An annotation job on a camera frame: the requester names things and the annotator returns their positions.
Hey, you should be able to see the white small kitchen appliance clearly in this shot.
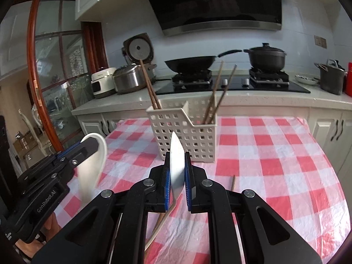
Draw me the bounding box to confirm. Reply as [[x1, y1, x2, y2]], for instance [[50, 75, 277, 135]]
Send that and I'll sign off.
[[90, 67, 117, 100]]

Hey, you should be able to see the cream plastic utensil basket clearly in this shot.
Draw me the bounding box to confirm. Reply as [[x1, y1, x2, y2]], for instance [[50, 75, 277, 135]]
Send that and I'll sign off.
[[145, 100, 218, 163]]

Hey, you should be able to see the white chair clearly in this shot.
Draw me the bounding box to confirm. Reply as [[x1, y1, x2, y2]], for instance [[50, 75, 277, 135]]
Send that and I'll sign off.
[[18, 108, 49, 158]]

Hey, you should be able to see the person's left hand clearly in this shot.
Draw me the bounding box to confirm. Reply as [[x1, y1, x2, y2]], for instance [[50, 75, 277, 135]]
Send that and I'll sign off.
[[14, 213, 65, 262]]

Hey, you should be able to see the red thermos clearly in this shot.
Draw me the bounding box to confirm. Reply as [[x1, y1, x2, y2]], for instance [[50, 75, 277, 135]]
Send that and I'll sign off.
[[345, 62, 352, 97]]

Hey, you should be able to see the black glass range hood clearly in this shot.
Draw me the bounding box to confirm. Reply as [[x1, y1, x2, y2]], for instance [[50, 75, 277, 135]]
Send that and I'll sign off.
[[143, 0, 283, 37]]

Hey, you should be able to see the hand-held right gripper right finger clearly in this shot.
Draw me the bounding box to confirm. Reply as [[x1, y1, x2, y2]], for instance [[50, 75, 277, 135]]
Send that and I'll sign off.
[[184, 152, 323, 264]]

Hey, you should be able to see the grey stockpot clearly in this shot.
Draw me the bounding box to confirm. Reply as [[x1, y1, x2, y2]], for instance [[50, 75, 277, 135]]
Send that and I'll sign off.
[[314, 59, 348, 95]]

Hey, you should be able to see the black wok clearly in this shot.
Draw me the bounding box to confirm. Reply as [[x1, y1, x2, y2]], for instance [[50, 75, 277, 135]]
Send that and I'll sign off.
[[164, 49, 243, 73]]

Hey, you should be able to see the silver rice cooker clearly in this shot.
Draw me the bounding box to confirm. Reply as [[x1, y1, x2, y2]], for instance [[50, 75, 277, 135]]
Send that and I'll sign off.
[[112, 63, 158, 95]]

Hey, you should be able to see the white plate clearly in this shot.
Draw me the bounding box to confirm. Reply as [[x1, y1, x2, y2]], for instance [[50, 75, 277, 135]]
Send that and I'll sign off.
[[294, 73, 320, 85]]

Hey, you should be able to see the white ceramic spoon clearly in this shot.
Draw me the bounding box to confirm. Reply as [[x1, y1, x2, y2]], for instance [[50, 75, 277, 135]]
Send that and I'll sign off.
[[76, 132, 108, 207], [144, 131, 185, 252]]

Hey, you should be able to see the black glass gas stove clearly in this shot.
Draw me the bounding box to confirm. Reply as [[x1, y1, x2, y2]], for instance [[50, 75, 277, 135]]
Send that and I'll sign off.
[[156, 68, 311, 94]]

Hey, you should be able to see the wooden framed glass door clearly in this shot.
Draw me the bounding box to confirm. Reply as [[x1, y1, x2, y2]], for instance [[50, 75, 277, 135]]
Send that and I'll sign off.
[[27, 0, 109, 152]]

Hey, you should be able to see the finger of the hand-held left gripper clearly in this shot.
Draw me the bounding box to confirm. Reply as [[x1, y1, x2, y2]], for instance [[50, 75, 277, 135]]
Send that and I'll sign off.
[[33, 140, 84, 171], [17, 137, 100, 196]]

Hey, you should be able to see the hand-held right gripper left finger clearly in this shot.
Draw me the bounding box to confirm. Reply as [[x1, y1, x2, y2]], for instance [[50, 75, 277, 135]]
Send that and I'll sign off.
[[31, 152, 172, 264]]

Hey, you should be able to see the red white checkered tablecloth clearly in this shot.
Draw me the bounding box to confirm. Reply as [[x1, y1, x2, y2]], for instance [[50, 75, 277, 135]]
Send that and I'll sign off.
[[53, 117, 347, 264]]

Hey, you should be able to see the black lidded cooking pot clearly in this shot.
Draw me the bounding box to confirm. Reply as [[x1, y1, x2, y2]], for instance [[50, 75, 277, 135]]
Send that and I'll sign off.
[[243, 42, 287, 71]]

